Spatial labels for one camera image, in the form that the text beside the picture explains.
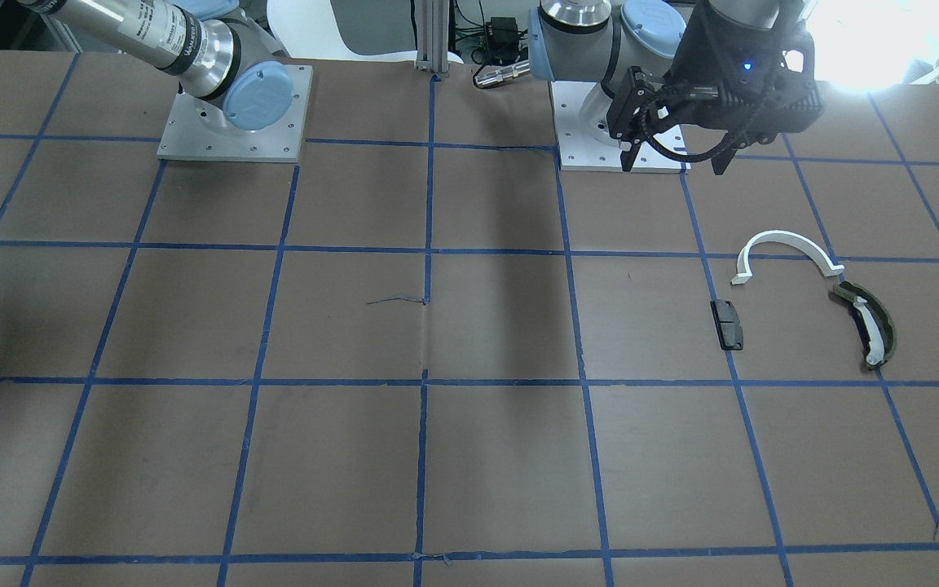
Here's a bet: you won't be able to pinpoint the silver cylindrical connector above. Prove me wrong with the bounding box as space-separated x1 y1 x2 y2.
472 60 531 90

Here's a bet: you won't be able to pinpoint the black power adapter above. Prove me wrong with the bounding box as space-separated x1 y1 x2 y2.
485 16 519 52

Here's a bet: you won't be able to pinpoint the black cables on bench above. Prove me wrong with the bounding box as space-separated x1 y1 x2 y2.
453 0 536 66

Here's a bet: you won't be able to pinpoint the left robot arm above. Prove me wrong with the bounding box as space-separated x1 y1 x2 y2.
527 1 825 175

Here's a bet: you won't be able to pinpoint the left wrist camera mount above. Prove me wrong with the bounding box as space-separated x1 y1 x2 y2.
663 1 825 136

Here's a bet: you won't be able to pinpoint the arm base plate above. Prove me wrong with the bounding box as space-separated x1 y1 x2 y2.
550 81 690 174
156 64 314 164

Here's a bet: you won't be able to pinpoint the dark green brake shoe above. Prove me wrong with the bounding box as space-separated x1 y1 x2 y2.
831 281 897 371

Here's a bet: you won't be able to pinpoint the white curved plastic clip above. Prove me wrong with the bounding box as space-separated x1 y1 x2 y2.
730 230 845 285

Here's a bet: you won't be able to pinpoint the black brake pad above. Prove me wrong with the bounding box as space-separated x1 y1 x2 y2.
709 298 744 351

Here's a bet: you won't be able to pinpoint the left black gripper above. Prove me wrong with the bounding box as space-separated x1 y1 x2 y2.
606 69 764 177

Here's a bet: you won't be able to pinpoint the aluminium frame post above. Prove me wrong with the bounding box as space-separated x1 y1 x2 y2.
411 0 451 78

